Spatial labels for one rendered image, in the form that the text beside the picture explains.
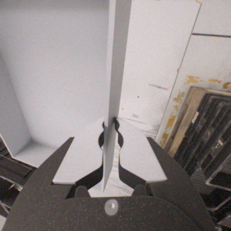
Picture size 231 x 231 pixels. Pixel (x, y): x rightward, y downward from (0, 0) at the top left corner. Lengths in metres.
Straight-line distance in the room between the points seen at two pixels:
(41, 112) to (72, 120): 0.07
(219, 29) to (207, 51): 0.13
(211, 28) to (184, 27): 0.78
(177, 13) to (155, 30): 0.05
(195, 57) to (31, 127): 1.09
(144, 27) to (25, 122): 0.36
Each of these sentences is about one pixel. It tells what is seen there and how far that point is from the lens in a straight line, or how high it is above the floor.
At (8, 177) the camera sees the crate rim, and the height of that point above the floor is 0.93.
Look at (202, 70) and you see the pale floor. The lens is 1.14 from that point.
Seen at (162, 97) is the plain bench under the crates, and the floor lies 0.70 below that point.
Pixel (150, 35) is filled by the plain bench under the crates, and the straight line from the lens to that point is 0.36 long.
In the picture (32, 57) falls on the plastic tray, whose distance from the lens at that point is 0.21.
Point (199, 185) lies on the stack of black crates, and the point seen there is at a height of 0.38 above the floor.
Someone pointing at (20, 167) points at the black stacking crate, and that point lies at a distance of 0.62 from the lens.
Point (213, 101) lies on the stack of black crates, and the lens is 0.93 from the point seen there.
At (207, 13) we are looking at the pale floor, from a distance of 1.14.
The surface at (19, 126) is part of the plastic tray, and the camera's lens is 0.29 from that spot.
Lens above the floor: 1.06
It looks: 58 degrees down
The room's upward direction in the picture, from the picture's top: 151 degrees counter-clockwise
